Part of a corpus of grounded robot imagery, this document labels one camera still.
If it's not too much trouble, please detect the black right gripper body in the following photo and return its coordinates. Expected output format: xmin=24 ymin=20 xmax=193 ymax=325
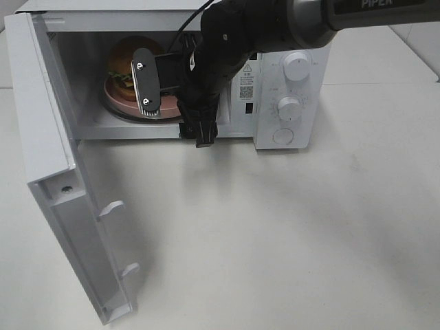
xmin=156 ymin=37 xmax=253 ymax=105

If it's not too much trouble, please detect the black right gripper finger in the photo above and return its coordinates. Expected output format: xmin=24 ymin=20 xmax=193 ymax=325
xmin=177 ymin=99 xmax=219 ymax=148
xmin=181 ymin=32 xmax=199 ymax=55

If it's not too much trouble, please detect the pink round plate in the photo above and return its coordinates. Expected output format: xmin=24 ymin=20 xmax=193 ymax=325
xmin=104 ymin=77 xmax=181 ymax=122

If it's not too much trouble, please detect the burger with lettuce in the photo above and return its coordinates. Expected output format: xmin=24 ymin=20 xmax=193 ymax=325
xmin=107 ymin=36 xmax=164 ymax=102

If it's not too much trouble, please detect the white round door button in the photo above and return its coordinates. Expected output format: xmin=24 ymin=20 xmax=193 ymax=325
xmin=273 ymin=128 xmax=294 ymax=146

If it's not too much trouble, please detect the white microwave knob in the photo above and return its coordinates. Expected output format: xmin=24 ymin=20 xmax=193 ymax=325
xmin=283 ymin=52 xmax=311 ymax=82
xmin=277 ymin=97 xmax=303 ymax=121

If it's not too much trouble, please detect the white microwave door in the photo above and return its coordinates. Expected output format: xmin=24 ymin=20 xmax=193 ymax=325
xmin=5 ymin=13 xmax=139 ymax=325

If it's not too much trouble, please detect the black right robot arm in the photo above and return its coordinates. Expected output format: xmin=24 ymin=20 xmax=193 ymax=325
xmin=175 ymin=1 xmax=439 ymax=149

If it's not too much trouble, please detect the glass microwave turntable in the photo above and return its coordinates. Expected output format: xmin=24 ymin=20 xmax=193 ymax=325
xmin=100 ymin=94 xmax=183 ymax=124

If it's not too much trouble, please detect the white microwave oven body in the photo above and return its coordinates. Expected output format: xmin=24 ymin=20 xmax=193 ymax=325
xmin=5 ymin=1 xmax=329 ymax=149

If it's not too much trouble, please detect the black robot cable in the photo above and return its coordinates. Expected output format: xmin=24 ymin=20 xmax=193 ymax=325
xmin=168 ymin=0 xmax=217 ymax=54

